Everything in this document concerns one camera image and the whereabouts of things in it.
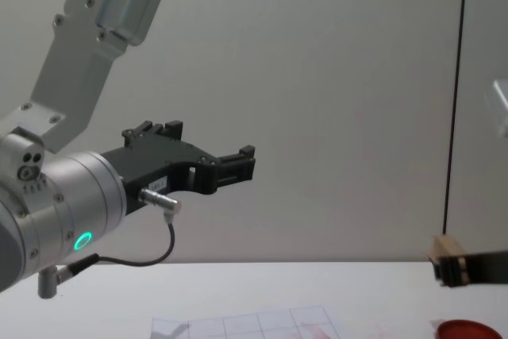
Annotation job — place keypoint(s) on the red round lid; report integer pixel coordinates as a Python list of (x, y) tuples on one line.
[(466, 331)]

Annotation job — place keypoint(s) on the tan wooden block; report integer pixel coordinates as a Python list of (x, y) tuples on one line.
[(446, 245)]

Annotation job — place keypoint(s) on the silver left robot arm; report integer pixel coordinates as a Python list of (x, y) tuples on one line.
[(79, 180)]

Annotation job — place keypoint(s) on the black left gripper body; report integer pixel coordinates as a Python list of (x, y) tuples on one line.
[(158, 164)]

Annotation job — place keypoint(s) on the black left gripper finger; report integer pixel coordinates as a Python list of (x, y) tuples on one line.
[(148, 132), (236, 168)]

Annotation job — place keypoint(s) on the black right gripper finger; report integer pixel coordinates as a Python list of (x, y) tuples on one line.
[(490, 269)]

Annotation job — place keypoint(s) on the white table cloth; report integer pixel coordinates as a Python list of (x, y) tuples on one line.
[(278, 283)]

